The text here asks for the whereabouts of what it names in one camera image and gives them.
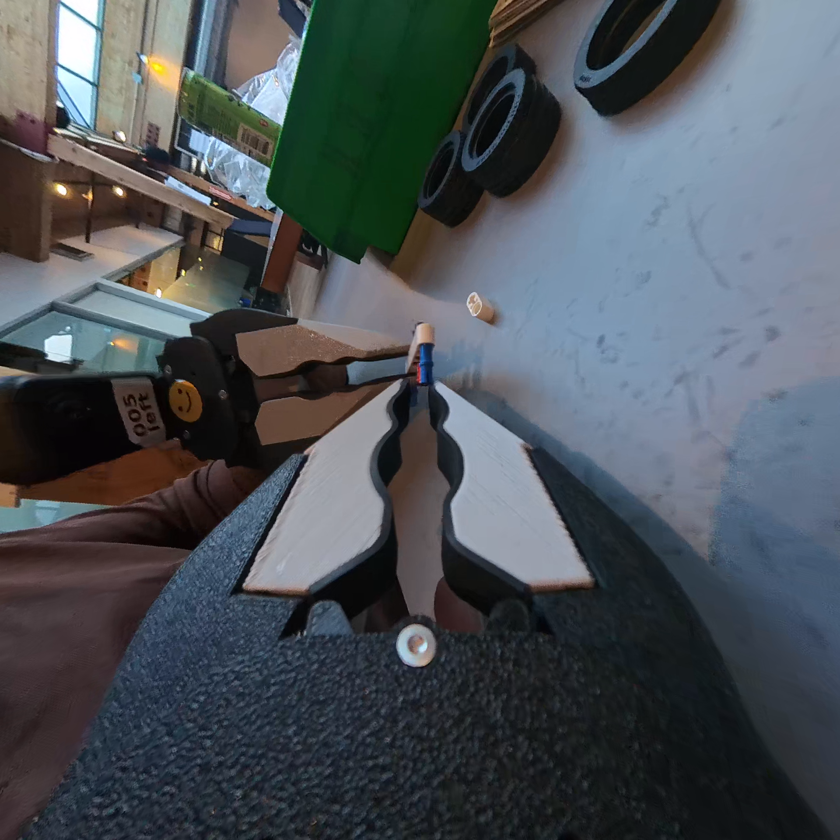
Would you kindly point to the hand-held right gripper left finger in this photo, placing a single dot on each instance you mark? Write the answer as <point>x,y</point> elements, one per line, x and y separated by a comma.
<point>321,518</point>

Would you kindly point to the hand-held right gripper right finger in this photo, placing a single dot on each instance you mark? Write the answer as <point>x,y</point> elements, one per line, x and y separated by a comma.
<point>518,518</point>

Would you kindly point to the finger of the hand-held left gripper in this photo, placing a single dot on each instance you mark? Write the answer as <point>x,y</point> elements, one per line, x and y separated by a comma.
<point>295,417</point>
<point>302,344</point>

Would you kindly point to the white holed brick beam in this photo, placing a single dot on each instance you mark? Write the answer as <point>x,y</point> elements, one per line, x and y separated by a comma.
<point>423,333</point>

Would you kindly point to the blue plastic connector pin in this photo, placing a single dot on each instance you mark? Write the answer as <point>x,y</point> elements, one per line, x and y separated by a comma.
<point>426,361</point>

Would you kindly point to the white small connector piece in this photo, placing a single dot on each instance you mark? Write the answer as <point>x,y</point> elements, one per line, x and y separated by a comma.
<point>481,308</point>

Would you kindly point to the grey desk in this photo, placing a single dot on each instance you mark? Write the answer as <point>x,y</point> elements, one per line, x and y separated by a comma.
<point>656,295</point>

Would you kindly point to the person's right hand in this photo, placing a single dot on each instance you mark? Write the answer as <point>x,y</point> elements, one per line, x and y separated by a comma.
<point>459,610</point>

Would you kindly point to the person's torso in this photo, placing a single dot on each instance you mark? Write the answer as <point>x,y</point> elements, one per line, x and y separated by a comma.
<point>79,623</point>

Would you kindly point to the black rubber toy tyre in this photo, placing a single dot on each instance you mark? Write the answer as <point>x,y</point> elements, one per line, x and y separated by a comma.
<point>656,65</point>
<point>531,144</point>
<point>459,203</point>
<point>512,56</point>

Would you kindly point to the green plastic bin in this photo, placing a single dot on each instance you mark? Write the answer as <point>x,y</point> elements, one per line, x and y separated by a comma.
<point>367,131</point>

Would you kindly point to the green can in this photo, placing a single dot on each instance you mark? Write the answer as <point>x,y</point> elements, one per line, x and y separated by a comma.
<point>229,118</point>

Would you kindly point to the clear plastic bag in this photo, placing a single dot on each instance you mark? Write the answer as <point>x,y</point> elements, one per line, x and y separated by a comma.
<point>262,85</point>

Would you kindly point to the open instruction booklet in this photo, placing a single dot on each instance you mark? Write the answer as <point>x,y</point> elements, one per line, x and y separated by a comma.
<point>518,16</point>

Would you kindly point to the wooden plank frame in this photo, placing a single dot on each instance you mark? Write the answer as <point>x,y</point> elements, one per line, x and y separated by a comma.
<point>98,479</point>

